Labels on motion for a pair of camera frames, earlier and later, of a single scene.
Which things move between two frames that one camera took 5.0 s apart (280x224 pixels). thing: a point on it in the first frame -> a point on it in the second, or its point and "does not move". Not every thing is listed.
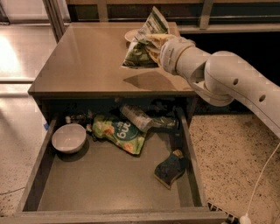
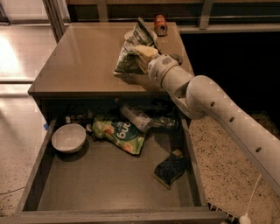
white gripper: (171, 53) -> (159, 67)
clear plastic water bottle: (141, 121) does not move
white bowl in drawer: (69, 137) does not move
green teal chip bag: (121, 131) does not move
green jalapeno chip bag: (138, 55) -> (129, 62)
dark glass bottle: (166, 122) does not move
